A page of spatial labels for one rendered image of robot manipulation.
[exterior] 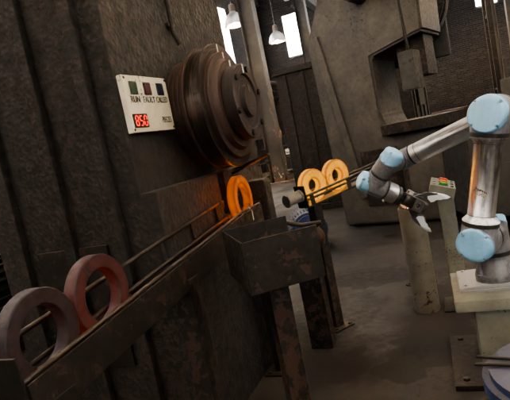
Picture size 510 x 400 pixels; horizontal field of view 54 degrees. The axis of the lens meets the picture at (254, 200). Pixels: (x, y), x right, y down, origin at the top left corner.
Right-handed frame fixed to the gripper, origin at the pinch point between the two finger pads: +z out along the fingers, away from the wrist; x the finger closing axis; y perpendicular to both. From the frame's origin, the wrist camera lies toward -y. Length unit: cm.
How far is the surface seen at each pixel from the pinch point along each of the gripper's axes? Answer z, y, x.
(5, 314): -119, -92, 38
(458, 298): 5.0, -26.6, 20.8
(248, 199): -68, 17, 27
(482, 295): 10.9, -29.0, 16.2
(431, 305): 35, 30, 44
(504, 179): 110, 143, -23
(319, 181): -35, 52, 14
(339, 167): -26, 60, 5
